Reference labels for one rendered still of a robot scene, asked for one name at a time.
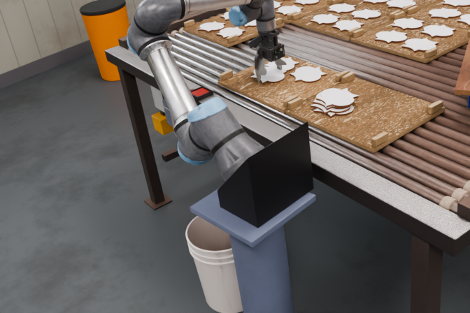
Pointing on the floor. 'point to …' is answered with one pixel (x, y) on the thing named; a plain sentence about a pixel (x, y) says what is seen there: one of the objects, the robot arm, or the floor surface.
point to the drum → (105, 31)
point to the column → (257, 253)
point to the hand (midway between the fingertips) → (268, 75)
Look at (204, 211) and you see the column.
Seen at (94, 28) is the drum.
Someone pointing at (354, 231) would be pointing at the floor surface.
